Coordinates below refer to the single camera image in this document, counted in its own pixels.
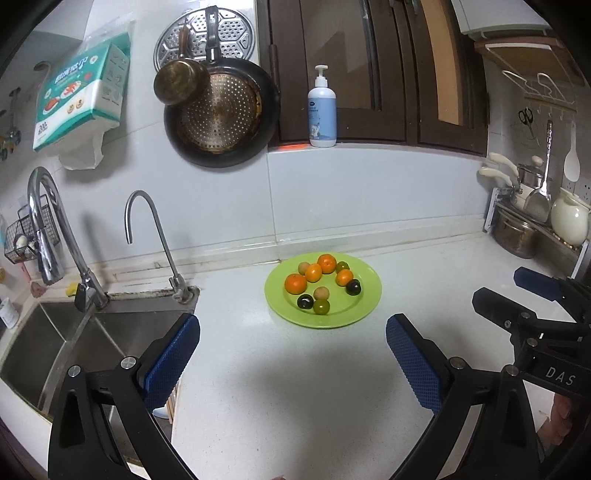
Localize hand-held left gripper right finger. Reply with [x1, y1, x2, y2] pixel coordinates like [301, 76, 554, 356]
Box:
[385, 314, 541, 480]

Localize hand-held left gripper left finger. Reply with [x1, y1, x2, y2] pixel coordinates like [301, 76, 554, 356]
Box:
[47, 313, 201, 480]

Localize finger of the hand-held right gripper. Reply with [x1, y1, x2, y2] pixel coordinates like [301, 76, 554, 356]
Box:
[472, 287, 573, 342]
[514, 267, 591, 324]

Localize green plastic plate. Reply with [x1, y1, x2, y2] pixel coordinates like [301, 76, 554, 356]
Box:
[264, 253, 383, 329]

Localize person's right hand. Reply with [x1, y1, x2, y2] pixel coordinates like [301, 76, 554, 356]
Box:
[551, 394, 575, 444]

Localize pale wooden sticks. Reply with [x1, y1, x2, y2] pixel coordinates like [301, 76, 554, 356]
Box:
[166, 376, 184, 424]

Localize stainless steel pot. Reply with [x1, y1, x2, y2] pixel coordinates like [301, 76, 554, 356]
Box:
[492, 217, 543, 259]

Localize stainless steel sink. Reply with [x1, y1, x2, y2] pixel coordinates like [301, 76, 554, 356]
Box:
[0, 298, 199, 462]

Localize slim gooseneck faucet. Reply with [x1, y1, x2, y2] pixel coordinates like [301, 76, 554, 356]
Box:
[124, 190, 197, 304]

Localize metal spatula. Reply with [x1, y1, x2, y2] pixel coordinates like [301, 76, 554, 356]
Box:
[524, 120, 555, 224]

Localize metal corner rack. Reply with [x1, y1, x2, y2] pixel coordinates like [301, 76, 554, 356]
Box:
[482, 187, 591, 278]

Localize tall chrome pull-down faucet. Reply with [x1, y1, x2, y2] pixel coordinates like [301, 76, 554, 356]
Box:
[27, 167, 109, 312]

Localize small lidded steel pot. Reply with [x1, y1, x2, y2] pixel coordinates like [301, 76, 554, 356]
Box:
[515, 156, 552, 188]

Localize white rice paddle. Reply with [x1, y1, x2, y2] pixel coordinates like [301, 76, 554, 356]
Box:
[563, 121, 581, 182]

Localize black scissors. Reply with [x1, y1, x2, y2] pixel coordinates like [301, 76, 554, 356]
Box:
[518, 107, 536, 139]

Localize small white container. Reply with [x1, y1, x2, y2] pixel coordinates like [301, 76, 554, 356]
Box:
[0, 298, 19, 329]

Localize black frying pan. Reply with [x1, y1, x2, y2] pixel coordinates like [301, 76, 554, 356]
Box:
[163, 6, 281, 168]

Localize white pump bottle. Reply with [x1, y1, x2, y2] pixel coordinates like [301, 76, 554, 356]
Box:
[308, 65, 338, 148]

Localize paper towel pack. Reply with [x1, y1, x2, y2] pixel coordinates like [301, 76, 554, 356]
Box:
[32, 32, 132, 171]

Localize brass saucepan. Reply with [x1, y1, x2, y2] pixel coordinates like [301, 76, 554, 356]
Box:
[153, 21, 211, 106]

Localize round metal steamer rack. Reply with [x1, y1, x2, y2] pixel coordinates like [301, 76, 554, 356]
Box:
[154, 7, 256, 75]

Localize cream knife handle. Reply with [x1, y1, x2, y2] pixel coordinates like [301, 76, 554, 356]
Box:
[488, 152, 520, 178]
[478, 167, 513, 188]

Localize white wire wall rack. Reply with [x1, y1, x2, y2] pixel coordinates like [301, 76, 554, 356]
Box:
[502, 69, 578, 109]

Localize black wire basket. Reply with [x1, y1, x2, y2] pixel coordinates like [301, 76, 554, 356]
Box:
[4, 194, 61, 265]

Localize dark brown window frame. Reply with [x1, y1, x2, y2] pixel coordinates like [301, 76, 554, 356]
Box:
[256, 0, 490, 155]

